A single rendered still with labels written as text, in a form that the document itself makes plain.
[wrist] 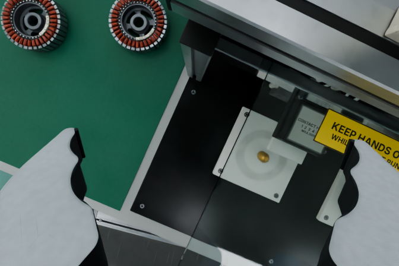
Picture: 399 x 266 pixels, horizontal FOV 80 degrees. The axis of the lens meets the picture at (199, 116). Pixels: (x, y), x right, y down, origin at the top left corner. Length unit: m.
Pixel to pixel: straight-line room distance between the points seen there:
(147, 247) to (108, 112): 0.84
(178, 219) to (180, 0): 0.46
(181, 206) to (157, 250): 0.74
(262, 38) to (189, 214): 0.44
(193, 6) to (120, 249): 1.20
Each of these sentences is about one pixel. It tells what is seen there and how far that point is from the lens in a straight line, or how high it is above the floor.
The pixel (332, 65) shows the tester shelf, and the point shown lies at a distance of 0.17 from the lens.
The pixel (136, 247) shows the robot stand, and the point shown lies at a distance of 1.27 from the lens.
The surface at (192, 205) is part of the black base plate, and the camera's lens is 0.54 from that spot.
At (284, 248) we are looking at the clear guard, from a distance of 0.25.
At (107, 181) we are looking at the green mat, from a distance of 0.57.
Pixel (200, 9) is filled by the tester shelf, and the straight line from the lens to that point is 0.17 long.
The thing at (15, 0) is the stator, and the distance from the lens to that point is 0.61.
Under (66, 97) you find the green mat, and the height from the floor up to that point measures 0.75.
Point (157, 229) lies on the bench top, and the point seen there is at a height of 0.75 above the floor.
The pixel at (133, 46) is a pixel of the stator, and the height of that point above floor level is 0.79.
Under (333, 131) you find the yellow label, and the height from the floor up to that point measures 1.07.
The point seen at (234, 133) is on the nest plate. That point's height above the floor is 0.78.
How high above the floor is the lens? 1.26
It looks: 86 degrees down
